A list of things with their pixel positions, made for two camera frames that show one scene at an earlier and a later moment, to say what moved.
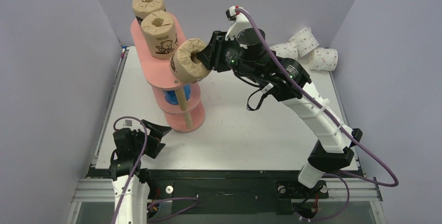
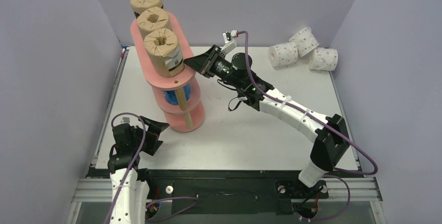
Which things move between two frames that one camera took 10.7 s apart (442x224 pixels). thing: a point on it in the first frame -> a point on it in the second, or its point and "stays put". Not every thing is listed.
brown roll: (185, 66) -> (165, 51)
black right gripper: (221, 53) -> (210, 61)
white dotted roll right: (323, 59) stays put
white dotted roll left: (287, 49) stays put
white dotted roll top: (305, 41) stays put
